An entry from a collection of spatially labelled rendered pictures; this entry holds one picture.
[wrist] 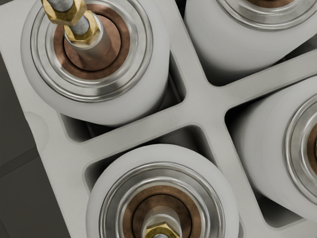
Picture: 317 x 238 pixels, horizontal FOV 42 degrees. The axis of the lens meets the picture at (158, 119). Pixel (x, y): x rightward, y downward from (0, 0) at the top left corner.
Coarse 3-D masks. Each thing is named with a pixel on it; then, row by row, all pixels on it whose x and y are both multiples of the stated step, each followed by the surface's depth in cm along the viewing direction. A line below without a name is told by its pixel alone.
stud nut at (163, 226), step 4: (156, 224) 21; (160, 224) 20; (164, 224) 20; (168, 224) 21; (148, 228) 20; (152, 228) 20; (156, 228) 20; (160, 228) 20; (164, 228) 20; (168, 228) 20; (172, 228) 21; (148, 232) 20; (152, 232) 20; (156, 232) 20; (160, 232) 20; (164, 232) 20; (168, 232) 20; (172, 232) 20; (176, 232) 21; (144, 236) 20; (148, 236) 20; (152, 236) 20; (168, 236) 20; (172, 236) 20; (176, 236) 20
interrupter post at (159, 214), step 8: (152, 208) 25; (160, 208) 24; (168, 208) 24; (152, 216) 22; (160, 216) 22; (168, 216) 22; (176, 216) 24; (144, 224) 22; (152, 224) 22; (176, 224) 22; (144, 232) 22
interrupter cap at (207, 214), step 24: (144, 168) 25; (168, 168) 25; (120, 192) 25; (144, 192) 25; (168, 192) 25; (192, 192) 25; (120, 216) 25; (144, 216) 25; (192, 216) 25; (216, 216) 25
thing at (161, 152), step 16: (160, 144) 26; (128, 160) 25; (144, 160) 25; (160, 160) 25; (176, 160) 25; (192, 160) 25; (208, 160) 26; (112, 176) 25; (208, 176) 25; (224, 176) 26; (96, 192) 25; (224, 192) 25; (96, 208) 25; (224, 208) 25; (96, 224) 25
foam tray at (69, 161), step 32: (32, 0) 33; (160, 0) 33; (0, 32) 33; (192, 64) 33; (288, 64) 32; (32, 96) 33; (192, 96) 32; (224, 96) 32; (256, 96) 33; (32, 128) 33; (64, 128) 33; (96, 128) 43; (128, 128) 32; (160, 128) 32; (192, 128) 39; (224, 128) 32; (64, 160) 32; (96, 160) 32; (224, 160) 32; (64, 192) 32; (256, 192) 43; (256, 224) 32; (288, 224) 32
